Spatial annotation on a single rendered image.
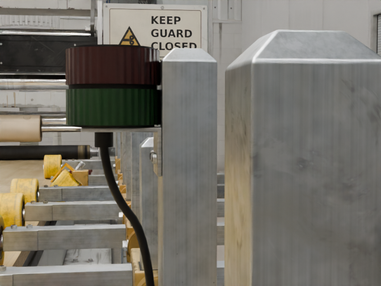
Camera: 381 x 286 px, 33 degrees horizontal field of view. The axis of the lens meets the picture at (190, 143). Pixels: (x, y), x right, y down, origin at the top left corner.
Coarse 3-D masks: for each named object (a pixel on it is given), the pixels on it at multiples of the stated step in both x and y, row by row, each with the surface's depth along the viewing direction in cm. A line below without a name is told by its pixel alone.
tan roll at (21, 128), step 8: (0, 120) 289; (8, 120) 289; (16, 120) 290; (24, 120) 290; (32, 120) 291; (40, 120) 295; (0, 128) 288; (8, 128) 288; (16, 128) 289; (24, 128) 289; (32, 128) 290; (40, 128) 294; (48, 128) 295; (56, 128) 295; (64, 128) 296; (72, 128) 296; (80, 128) 297; (0, 136) 289; (8, 136) 289; (16, 136) 290; (24, 136) 290; (32, 136) 291; (40, 136) 295
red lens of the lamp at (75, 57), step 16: (80, 48) 39; (96, 48) 38; (112, 48) 38; (128, 48) 39; (144, 48) 39; (80, 64) 39; (96, 64) 38; (112, 64) 38; (128, 64) 39; (144, 64) 39; (80, 80) 39; (96, 80) 39; (112, 80) 38; (128, 80) 39; (144, 80) 39
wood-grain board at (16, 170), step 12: (0, 168) 256; (12, 168) 256; (24, 168) 256; (36, 168) 256; (0, 180) 211; (48, 180) 211; (0, 192) 181; (12, 252) 106; (24, 252) 110; (12, 264) 97
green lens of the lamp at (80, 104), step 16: (80, 96) 39; (96, 96) 39; (112, 96) 39; (128, 96) 39; (144, 96) 39; (80, 112) 39; (96, 112) 39; (112, 112) 39; (128, 112) 39; (144, 112) 39
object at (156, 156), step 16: (96, 128) 40; (112, 128) 40; (128, 128) 40; (144, 128) 40; (160, 128) 40; (96, 144) 41; (112, 144) 41; (160, 144) 40; (160, 160) 40; (112, 176) 42; (112, 192) 42; (128, 208) 42; (144, 240) 42; (144, 256) 42
